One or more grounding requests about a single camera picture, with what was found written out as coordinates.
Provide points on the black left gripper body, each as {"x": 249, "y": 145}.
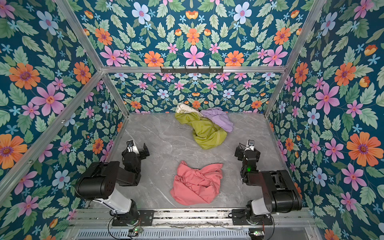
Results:
{"x": 140, "y": 156}

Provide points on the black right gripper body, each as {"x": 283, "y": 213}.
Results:
{"x": 242, "y": 157}

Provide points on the pink cloth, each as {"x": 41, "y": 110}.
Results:
{"x": 196, "y": 186}

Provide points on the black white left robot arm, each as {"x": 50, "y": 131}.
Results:
{"x": 98, "y": 183}

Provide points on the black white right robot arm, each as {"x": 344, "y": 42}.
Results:
{"x": 279, "y": 193}

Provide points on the lime green cloth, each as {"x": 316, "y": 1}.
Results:
{"x": 206, "y": 134}

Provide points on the lilac purple cloth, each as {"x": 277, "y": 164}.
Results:
{"x": 220, "y": 118}

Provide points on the cream patterned cloth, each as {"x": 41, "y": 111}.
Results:
{"x": 185, "y": 109}

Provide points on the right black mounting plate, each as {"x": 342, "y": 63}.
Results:
{"x": 244, "y": 217}

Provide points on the black mounting plate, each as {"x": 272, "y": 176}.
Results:
{"x": 244, "y": 217}
{"x": 139, "y": 218}

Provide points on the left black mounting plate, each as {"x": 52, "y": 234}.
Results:
{"x": 139, "y": 218}

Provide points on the left small circuit board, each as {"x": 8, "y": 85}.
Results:
{"x": 135, "y": 232}

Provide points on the small circuit board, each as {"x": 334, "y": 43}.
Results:
{"x": 257, "y": 234}
{"x": 135, "y": 232}

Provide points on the right small circuit board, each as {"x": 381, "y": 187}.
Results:
{"x": 257, "y": 234}

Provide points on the white ventilation grille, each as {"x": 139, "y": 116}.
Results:
{"x": 165, "y": 234}

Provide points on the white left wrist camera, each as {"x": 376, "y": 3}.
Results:
{"x": 131, "y": 147}

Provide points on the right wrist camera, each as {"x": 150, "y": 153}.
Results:
{"x": 250, "y": 145}

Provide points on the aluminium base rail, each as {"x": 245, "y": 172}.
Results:
{"x": 192, "y": 218}

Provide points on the metal hook rail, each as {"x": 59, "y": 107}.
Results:
{"x": 188, "y": 70}

